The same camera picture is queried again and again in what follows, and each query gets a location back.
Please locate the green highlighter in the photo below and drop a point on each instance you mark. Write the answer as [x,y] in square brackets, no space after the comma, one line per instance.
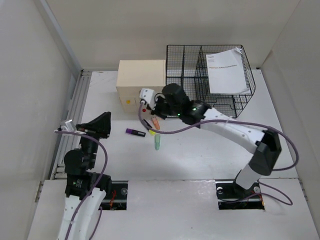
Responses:
[157,141]

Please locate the orange highlighter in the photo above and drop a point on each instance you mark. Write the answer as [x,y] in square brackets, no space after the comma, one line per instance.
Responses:
[155,123]

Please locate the black wire mesh organizer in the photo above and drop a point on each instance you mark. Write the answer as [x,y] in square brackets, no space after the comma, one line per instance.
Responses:
[186,66]

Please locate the purple black highlighter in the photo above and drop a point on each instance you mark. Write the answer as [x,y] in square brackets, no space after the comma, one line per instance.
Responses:
[135,132]

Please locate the aluminium rail left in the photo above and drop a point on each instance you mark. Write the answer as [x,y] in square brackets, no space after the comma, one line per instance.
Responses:
[74,108]

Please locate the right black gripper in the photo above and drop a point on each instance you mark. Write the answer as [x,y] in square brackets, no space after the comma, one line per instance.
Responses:
[156,111]

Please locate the yellow black highlighter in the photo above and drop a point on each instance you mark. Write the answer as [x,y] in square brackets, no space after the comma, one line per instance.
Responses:
[148,127]

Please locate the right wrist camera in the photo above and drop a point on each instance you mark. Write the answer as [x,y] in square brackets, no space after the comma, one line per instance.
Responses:
[147,97]

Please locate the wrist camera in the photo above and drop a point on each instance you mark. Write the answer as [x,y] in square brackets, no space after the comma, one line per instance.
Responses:
[147,97]
[67,126]

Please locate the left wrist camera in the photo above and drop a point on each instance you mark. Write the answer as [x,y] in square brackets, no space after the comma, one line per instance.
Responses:
[67,126]

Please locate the white instruction booklet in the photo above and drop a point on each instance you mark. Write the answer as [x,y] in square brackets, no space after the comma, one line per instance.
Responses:
[226,74]

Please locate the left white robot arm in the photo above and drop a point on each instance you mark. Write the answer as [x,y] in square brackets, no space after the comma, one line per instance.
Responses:
[85,190]

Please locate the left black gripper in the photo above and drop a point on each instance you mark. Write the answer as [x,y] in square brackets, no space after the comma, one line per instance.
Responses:
[100,126]

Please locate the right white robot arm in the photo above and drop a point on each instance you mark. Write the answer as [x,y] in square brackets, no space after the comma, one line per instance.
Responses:
[264,145]

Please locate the beige wooden drawer cabinet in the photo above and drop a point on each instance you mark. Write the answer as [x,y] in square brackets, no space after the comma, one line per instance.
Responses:
[133,75]

